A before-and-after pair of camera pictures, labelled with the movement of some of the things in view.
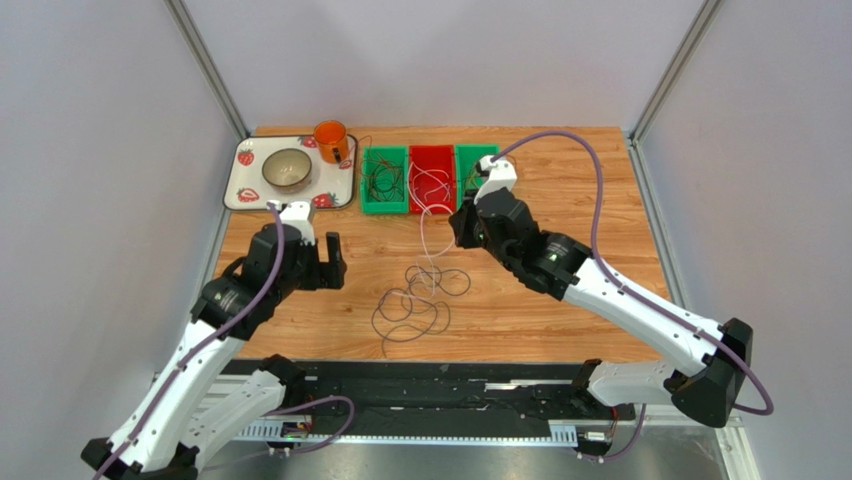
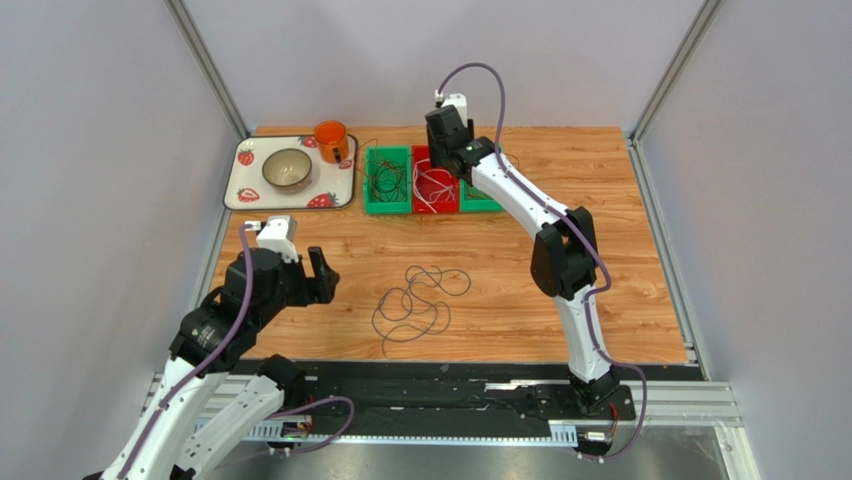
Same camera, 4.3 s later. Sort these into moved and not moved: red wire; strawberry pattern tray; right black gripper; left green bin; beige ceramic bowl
Moved: red wire; right black gripper
Not moved: strawberry pattern tray; beige ceramic bowl; left green bin
